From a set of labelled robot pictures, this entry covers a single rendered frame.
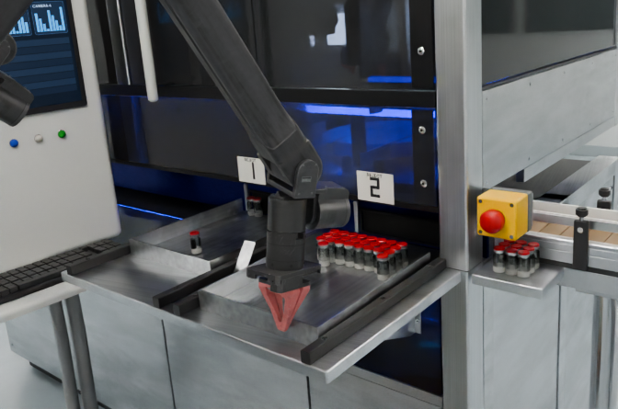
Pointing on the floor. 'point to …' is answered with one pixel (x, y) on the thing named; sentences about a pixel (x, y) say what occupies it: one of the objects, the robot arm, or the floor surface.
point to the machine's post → (460, 165)
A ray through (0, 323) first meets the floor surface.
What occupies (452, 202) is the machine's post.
